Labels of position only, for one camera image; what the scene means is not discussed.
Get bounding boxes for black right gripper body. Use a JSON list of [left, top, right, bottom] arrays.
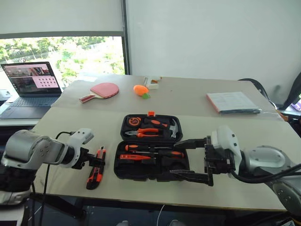
[[203, 135, 236, 187]]

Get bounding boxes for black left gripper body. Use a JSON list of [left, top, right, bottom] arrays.
[[75, 147, 95, 170]]

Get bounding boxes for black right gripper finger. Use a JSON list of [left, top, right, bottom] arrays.
[[169, 169, 210, 187], [174, 138, 207, 150]]

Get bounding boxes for orange black utility knife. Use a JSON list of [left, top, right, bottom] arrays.
[[86, 146, 106, 190]]

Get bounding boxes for black plastic tool case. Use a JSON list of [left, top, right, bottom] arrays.
[[113, 111, 190, 182]]

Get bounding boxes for hammer head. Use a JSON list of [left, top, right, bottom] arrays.
[[162, 119, 181, 139]]

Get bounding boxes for orange test pen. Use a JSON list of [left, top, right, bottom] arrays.
[[119, 153, 158, 162]]

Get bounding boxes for orange black stubby screwdriver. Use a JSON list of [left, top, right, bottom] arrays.
[[143, 118, 169, 129]]

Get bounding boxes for orange black tape measure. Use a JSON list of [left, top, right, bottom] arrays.
[[128, 116, 142, 127]]

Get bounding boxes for white booklet red spine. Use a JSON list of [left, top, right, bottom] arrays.
[[206, 91, 262, 115]]

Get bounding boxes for red table tennis paddle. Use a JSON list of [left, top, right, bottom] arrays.
[[79, 82, 120, 104]]

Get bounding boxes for orange toy fruit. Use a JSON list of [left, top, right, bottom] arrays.
[[133, 84, 151, 99]]

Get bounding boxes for dark open laptop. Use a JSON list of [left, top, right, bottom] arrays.
[[0, 61, 63, 120]]

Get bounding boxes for white roller blind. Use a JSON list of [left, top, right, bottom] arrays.
[[0, 0, 124, 40]]

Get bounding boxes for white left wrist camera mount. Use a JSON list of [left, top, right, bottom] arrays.
[[67, 128, 95, 168]]

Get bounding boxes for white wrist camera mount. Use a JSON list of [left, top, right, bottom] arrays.
[[211, 125, 243, 165], [67, 128, 95, 168]]

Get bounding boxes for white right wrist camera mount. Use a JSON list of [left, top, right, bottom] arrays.
[[211, 125, 243, 165]]

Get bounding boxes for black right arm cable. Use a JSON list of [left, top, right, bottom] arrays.
[[229, 163, 301, 185]]

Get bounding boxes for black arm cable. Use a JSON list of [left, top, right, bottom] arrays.
[[229, 163, 301, 185], [30, 131, 73, 226]]

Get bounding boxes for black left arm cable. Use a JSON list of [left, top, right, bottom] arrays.
[[30, 131, 73, 226]]

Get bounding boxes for orange handled pliers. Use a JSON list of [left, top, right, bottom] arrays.
[[124, 128, 163, 138]]

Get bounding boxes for white cable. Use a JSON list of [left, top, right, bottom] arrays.
[[158, 204, 166, 226]]

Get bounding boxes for black table frame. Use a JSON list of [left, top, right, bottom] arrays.
[[29, 192, 87, 221]]

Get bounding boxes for black window frame post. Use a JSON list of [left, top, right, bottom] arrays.
[[120, 0, 131, 76]]

